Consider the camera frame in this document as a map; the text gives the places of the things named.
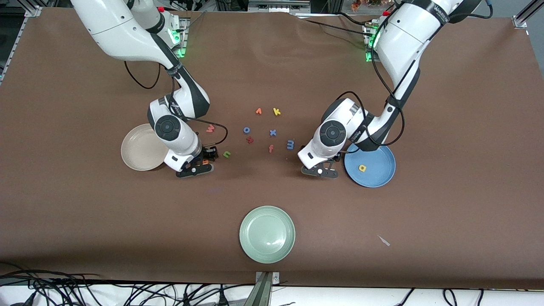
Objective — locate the blue foam letter m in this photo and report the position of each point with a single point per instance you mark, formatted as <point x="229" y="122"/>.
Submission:
<point x="290" y="144"/>

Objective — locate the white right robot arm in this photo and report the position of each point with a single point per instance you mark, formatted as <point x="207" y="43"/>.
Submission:
<point x="114" y="29"/>

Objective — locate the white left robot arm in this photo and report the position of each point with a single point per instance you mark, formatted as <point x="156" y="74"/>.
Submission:
<point x="403" y="38"/>

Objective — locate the beige plate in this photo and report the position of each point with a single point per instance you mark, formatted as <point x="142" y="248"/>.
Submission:
<point x="142" y="148"/>

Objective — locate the blue plate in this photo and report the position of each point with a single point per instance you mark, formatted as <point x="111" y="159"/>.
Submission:
<point x="374" y="168"/>

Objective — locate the green plate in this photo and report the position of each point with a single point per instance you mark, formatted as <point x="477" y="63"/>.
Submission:
<point x="267" y="234"/>

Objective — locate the brown table cover sheet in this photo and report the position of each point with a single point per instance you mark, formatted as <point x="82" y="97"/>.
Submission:
<point x="85" y="212"/>

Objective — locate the small white paper scrap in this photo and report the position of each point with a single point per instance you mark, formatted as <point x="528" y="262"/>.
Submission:
<point x="383" y="240"/>

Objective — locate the black power plug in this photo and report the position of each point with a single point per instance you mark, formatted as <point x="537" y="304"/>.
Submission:
<point x="221" y="299"/>

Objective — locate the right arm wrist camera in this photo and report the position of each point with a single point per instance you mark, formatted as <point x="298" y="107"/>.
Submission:
<point x="193" y="171"/>

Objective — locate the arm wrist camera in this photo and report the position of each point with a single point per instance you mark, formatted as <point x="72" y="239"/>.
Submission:
<point x="318" y="171"/>
<point x="193" y="171"/>

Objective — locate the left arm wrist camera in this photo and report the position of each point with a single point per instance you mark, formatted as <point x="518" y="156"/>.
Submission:
<point x="318" y="171"/>

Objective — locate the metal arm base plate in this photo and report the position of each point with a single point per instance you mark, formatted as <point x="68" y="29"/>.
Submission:
<point x="367" y="58"/>
<point x="185" y="40"/>

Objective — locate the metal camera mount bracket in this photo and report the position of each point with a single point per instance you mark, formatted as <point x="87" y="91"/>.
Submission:
<point x="265" y="293"/>

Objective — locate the aluminium frame bar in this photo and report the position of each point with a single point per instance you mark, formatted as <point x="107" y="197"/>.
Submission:
<point x="278" y="4"/>

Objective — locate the aluminium table rail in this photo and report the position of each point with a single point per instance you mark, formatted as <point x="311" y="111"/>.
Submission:
<point x="17" y="40"/>
<point x="525" y="15"/>

